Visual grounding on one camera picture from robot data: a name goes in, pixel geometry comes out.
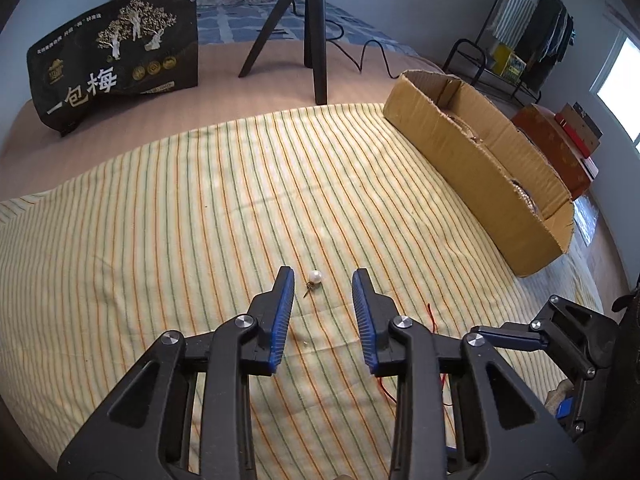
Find red thread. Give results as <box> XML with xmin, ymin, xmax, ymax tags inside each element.
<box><xmin>377</xmin><ymin>302</ymin><xmax>453</xmax><ymax>407</ymax></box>

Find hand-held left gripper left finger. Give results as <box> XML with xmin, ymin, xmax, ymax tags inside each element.
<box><xmin>59</xmin><ymin>266</ymin><xmax>296</xmax><ymax>480</ymax></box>

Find pearl necklace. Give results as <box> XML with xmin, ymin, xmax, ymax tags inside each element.
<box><xmin>510</xmin><ymin>180</ymin><xmax>538</xmax><ymax>211</ymax></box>

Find blue patterned blanket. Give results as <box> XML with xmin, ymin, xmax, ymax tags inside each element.
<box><xmin>195</xmin><ymin>0</ymin><xmax>421</xmax><ymax>58</ymax></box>

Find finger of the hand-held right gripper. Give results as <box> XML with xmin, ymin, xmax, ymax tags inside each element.
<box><xmin>470</xmin><ymin>320</ymin><xmax>551</xmax><ymax>356</ymax></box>

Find striped towel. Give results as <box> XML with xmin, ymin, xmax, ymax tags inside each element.
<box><xmin>492</xmin><ymin>0</ymin><xmax>548</xmax><ymax>46</ymax></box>

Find yellow striped sheet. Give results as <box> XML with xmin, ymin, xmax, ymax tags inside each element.
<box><xmin>0</xmin><ymin>102</ymin><xmax>606</xmax><ymax>480</ymax></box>

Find yellow box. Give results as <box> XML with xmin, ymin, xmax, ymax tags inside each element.
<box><xmin>492</xmin><ymin>44</ymin><xmax>527</xmax><ymax>86</ymax></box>

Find window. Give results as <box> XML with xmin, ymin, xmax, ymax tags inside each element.
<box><xmin>590</xmin><ymin>30</ymin><xmax>640</xmax><ymax>153</ymax></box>

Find black power cable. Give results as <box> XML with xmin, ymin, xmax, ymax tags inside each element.
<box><xmin>280</xmin><ymin>0</ymin><xmax>401</xmax><ymax>81</ymax></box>

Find cardboard box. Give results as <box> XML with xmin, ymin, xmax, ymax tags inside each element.
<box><xmin>382</xmin><ymin>70</ymin><xmax>576</xmax><ymax>278</ymax></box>

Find dark hanging clothes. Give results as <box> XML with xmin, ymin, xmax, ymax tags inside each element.
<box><xmin>515</xmin><ymin>0</ymin><xmax>576</xmax><ymax>91</ymax></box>

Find black clothes rack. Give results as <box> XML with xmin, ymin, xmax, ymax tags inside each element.
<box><xmin>442</xmin><ymin>0</ymin><xmax>571</xmax><ymax>106</ymax></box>

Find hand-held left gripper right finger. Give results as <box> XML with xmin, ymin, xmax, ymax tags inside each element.
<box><xmin>351</xmin><ymin>268</ymin><xmax>586</xmax><ymax>480</ymax></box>

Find black tripod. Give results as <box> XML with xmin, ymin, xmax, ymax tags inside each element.
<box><xmin>238</xmin><ymin>0</ymin><xmax>330</xmax><ymax>106</ymax></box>

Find black snack bag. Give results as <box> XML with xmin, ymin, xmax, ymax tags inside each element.
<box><xmin>27</xmin><ymin>0</ymin><xmax>200</xmax><ymax>138</ymax></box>

